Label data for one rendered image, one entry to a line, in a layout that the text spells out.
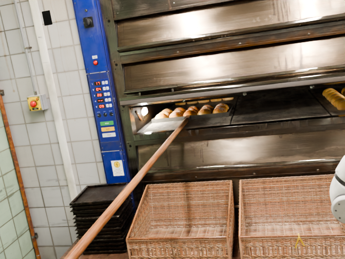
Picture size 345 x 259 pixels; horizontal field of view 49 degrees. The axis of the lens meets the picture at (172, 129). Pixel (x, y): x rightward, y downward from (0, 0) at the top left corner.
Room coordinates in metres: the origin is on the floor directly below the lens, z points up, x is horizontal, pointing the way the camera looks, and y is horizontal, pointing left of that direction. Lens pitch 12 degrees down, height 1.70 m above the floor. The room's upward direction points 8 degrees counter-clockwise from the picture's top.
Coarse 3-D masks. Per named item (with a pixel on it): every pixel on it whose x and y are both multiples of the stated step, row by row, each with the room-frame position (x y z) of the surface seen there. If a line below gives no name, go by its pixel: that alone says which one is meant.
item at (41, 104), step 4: (28, 96) 2.45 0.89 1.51; (32, 96) 2.43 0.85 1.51; (36, 96) 2.43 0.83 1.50; (40, 96) 2.42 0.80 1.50; (44, 96) 2.47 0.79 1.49; (28, 100) 2.44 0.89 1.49; (32, 100) 2.43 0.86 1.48; (40, 100) 2.42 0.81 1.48; (44, 100) 2.46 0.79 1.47; (28, 104) 2.44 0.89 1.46; (36, 104) 2.43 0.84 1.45; (40, 104) 2.42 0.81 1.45; (44, 104) 2.45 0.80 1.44; (32, 108) 2.44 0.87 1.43; (36, 108) 2.43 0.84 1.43; (40, 108) 2.42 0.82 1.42; (44, 108) 2.44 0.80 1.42
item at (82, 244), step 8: (184, 120) 2.43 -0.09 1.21; (176, 128) 2.23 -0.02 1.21; (168, 144) 1.94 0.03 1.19; (160, 152) 1.79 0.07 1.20; (152, 160) 1.67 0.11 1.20; (144, 168) 1.56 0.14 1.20; (136, 176) 1.47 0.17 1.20; (128, 184) 1.39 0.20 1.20; (136, 184) 1.42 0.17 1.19; (128, 192) 1.33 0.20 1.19; (120, 200) 1.26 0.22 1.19; (112, 208) 1.19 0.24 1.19; (104, 216) 1.13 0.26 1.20; (96, 224) 1.08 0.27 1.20; (104, 224) 1.11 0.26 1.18; (88, 232) 1.03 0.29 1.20; (96, 232) 1.05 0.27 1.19; (80, 240) 0.99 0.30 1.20; (88, 240) 1.00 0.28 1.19; (72, 248) 0.96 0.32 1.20; (80, 248) 0.96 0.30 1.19; (72, 256) 0.92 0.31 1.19
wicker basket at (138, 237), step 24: (144, 192) 2.24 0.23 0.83; (168, 192) 2.27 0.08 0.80; (192, 192) 2.22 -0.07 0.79; (216, 192) 2.18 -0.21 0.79; (144, 216) 2.16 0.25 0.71; (168, 216) 2.23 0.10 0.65; (192, 216) 2.19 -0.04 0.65; (216, 216) 2.15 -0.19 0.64; (144, 240) 1.84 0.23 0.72; (168, 240) 1.80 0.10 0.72; (192, 240) 1.77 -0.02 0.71; (216, 240) 1.74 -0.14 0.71
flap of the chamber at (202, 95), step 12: (276, 84) 1.99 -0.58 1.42; (288, 84) 1.98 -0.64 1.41; (300, 84) 1.96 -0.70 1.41; (312, 84) 1.95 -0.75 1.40; (324, 84) 2.04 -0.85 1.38; (168, 96) 2.14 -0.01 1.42; (180, 96) 2.12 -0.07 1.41; (192, 96) 2.10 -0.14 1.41; (204, 96) 2.09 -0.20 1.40; (216, 96) 2.18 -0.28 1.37
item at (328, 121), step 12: (276, 120) 2.19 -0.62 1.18; (288, 120) 2.14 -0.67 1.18; (300, 120) 2.10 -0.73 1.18; (312, 120) 2.09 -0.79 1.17; (324, 120) 2.07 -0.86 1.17; (336, 120) 2.06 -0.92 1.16; (144, 132) 2.39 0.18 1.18; (156, 132) 2.34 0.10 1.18; (168, 132) 2.30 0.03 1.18; (180, 132) 2.28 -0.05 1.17; (192, 132) 2.26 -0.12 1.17; (204, 132) 2.24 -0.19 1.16; (216, 132) 2.22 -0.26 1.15; (228, 132) 2.21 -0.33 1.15
